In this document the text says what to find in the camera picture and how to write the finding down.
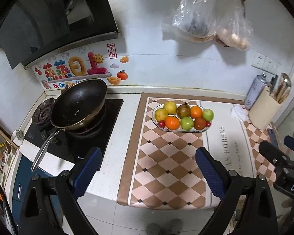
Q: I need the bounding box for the dark red-orange fruit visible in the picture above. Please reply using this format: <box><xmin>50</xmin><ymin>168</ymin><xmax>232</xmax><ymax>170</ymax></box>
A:
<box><xmin>193</xmin><ymin>117</ymin><xmax>206</xmax><ymax>130</ymax></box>

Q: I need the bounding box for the green apple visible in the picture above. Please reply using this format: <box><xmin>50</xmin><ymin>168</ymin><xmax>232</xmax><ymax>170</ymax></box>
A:
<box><xmin>181</xmin><ymin>117</ymin><xmax>194</xmax><ymax>130</ymax></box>
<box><xmin>202</xmin><ymin>109</ymin><xmax>214</xmax><ymax>121</ymax></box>

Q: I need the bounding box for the orange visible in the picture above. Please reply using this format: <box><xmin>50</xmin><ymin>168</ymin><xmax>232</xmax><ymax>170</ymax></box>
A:
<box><xmin>165</xmin><ymin>116</ymin><xmax>180</xmax><ymax>130</ymax></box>
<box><xmin>190</xmin><ymin>106</ymin><xmax>203</xmax><ymax>119</ymax></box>

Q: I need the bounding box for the brown pear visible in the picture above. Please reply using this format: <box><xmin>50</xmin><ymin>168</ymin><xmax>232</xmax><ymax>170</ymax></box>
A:
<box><xmin>177</xmin><ymin>104</ymin><xmax>191</xmax><ymax>118</ymax></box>

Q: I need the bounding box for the yellow lemon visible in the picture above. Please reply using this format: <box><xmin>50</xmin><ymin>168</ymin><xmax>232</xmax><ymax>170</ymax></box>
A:
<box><xmin>154</xmin><ymin>108</ymin><xmax>168</xmax><ymax>121</ymax></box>
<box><xmin>163</xmin><ymin>101</ymin><xmax>177</xmax><ymax>115</ymax></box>

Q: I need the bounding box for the checkered printed table mat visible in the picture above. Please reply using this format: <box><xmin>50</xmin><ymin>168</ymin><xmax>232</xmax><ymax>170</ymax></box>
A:
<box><xmin>117</xmin><ymin>93</ymin><xmax>276</xmax><ymax>210</ymax></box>

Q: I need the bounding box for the oval floral ceramic plate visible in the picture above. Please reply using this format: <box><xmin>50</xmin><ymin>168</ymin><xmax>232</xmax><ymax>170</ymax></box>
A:
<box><xmin>151</xmin><ymin>104</ymin><xmax>212</xmax><ymax>133</ymax></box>

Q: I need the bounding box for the black gas stove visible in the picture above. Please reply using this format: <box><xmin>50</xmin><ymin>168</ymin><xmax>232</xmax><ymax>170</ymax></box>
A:
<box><xmin>25</xmin><ymin>99</ymin><xmax>124</xmax><ymax>163</ymax></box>

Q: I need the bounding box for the white crumpled tissue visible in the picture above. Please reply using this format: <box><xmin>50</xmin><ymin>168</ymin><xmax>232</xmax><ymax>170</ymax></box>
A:
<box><xmin>231</xmin><ymin>105</ymin><xmax>249</xmax><ymax>122</ymax></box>

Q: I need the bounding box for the black wok pan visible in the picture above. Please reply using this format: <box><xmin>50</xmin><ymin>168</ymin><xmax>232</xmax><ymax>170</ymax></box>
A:
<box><xmin>31</xmin><ymin>79</ymin><xmax>107</xmax><ymax>172</ymax></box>

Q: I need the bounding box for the cream utensil holder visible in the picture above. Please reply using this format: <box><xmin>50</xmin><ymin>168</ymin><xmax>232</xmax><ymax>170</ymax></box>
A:
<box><xmin>249</xmin><ymin>87</ymin><xmax>281</xmax><ymax>130</ymax></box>

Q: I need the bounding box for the white cup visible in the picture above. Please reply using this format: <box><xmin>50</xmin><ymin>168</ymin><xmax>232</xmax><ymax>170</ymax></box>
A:
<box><xmin>11</xmin><ymin>130</ymin><xmax>24</xmax><ymax>147</ymax></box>

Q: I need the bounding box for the bundle of wooden chopsticks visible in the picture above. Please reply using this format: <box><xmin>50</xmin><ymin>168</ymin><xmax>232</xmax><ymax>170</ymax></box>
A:
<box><xmin>269</xmin><ymin>73</ymin><xmax>292</xmax><ymax>104</ymax></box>

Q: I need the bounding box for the metal ladle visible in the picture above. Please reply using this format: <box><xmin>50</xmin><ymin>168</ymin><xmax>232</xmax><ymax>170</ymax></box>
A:
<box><xmin>279</xmin><ymin>73</ymin><xmax>292</xmax><ymax>96</ymax></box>

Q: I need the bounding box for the silver gas canister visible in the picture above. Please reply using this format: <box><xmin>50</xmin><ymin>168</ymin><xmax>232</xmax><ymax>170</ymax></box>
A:
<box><xmin>244</xmin><ymin>73</ymin><xmax>267</xmax><ymax>110</ymax></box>

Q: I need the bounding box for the plastic bag with eggs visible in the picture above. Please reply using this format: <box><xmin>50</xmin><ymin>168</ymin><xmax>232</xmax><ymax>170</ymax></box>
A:
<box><xmin>216</xmin><ymin>2</ymin><xmax>253</xmax><ymax>52</ymax></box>

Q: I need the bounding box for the plastic bag with dark contents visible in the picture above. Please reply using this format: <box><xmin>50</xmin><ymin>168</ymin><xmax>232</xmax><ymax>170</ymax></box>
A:
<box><xmin>161</xmin><ymin>0</ymin><xmax>216</xmax><ymax>43</ymax></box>

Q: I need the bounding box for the black range hood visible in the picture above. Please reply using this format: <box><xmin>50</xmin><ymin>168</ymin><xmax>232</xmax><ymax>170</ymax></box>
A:
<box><xmin>0</xmin><ymin>0</ymin><xmax>119</xmax><ymax>69</ymax></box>

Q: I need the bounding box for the white wall socket strip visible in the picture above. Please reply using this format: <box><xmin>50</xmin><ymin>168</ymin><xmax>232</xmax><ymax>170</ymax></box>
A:
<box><xmin>251</xmin><ymin>52</ymin><xmax>280</xmax><ymax>74</ymax></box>

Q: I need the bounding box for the colourful wall sticker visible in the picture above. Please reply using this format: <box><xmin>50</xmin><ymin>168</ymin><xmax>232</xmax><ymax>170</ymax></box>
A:
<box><xmin>32</xmin><ymin>43</ymin><xmax>129</xmax><ymax>91</ymax></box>

